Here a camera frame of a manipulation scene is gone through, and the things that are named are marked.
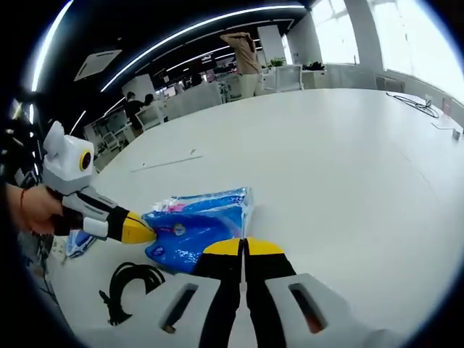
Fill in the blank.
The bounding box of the white office chair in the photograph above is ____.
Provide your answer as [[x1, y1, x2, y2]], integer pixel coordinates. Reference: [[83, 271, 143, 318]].
[[136, 107, 165, 132]]

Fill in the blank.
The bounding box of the person's left hand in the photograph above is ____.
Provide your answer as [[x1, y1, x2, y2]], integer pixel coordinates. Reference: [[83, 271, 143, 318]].
[[20, 184, 68, 236]]

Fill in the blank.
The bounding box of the blue plastic bag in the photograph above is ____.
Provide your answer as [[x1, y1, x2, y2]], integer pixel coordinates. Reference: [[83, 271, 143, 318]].
[[65, 231, 98, 260]]

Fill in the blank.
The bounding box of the flat white box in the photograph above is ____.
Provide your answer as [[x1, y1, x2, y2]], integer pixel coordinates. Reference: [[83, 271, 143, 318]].
[[431, 121, 459, 133]]

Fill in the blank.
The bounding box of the ceiling air vent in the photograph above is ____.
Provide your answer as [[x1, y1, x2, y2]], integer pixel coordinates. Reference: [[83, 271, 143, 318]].
[[73, 49, 123, 83]]

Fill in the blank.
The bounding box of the thin black cable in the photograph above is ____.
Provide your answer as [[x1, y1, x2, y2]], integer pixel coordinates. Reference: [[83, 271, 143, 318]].
[[386, 91, 441, 120]]

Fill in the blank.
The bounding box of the blue tissue packet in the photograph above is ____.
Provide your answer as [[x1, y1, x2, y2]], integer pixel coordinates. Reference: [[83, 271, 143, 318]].
[[141, 186, 255, 276]]

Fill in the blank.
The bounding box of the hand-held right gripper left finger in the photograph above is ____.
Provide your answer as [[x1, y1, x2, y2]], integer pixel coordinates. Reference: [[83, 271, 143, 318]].
[[157, 237, 243, 348]]

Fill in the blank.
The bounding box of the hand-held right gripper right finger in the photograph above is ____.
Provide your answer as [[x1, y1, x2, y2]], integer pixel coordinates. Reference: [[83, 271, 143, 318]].
[[243, 236, 365, 348]]

